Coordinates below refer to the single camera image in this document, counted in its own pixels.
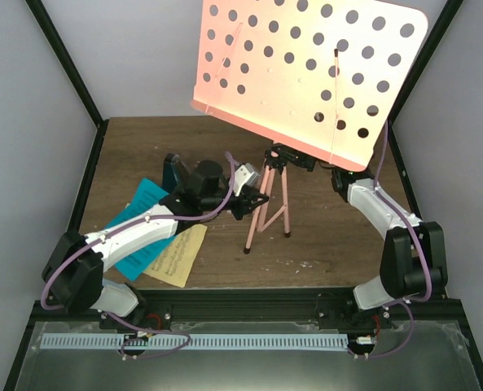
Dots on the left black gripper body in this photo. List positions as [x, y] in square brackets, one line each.
[238, 210]

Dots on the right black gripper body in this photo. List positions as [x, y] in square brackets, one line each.
[309, 163]

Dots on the black metronome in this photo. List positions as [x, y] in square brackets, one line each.
[169, 181]

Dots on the pink music stand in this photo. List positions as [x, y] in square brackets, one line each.
[318, 76]

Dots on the yellow sheet music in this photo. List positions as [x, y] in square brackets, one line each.
[173, 266]

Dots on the blue sheet music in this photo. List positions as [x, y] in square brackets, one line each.
[138, 234]

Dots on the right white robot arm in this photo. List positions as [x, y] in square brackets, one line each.
[413, 262]

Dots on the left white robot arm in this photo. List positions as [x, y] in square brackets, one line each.
[73, 276]

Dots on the black aluminium frame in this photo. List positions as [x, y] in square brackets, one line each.
[279, 304]

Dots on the light blue slotted cable duct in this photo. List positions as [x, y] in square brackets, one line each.
[317, 342]

